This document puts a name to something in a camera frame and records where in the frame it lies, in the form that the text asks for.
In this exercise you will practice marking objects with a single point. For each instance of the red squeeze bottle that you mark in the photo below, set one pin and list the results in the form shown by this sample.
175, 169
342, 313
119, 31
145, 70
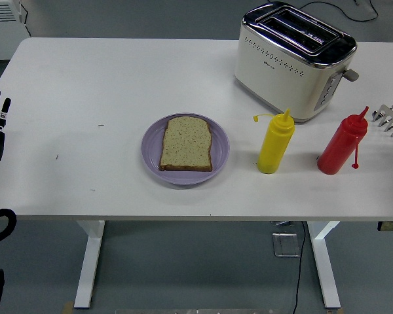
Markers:
342, 147

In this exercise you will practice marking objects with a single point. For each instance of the slice of bread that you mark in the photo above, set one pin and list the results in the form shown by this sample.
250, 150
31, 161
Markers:
186, 144

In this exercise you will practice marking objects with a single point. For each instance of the white radiator unit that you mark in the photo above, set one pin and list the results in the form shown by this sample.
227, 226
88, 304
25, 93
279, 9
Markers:
3, 29

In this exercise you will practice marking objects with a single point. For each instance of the white table leg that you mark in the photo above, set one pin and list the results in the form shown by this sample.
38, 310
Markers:
88, 261
324, 261

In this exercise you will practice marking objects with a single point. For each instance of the purple round plate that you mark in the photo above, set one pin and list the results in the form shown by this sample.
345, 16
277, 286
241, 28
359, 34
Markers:
186, 176

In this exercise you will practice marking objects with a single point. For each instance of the yellow squeeze bottle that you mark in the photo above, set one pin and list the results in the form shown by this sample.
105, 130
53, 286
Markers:
275, 147

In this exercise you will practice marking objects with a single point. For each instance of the cream and chrome toaster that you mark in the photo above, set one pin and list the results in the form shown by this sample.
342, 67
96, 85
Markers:
281, 75

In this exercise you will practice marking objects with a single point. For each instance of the metal floor plate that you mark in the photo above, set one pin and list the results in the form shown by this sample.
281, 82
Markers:
285, 245

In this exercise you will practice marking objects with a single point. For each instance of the metal bracket under table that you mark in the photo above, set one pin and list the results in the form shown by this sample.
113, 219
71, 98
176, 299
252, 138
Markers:
281, 223

